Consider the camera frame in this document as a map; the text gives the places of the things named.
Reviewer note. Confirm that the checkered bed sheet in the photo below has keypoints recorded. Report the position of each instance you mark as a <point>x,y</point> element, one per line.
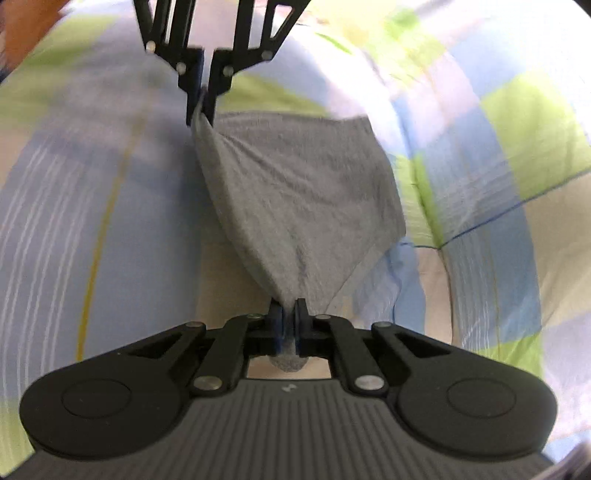
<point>74,194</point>

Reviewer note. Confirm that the orange brown object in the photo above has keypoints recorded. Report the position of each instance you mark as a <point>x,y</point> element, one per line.
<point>27,23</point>

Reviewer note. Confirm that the grey knit garment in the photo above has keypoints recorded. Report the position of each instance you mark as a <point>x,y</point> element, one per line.
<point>300,194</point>

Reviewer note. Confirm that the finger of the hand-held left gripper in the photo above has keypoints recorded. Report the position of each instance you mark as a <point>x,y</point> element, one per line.
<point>194,78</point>
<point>217,76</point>

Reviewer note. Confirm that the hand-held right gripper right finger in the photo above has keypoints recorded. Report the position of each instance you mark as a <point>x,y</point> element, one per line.
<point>299,325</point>

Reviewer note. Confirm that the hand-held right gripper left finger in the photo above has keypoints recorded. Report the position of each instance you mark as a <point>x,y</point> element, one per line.
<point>276,325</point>

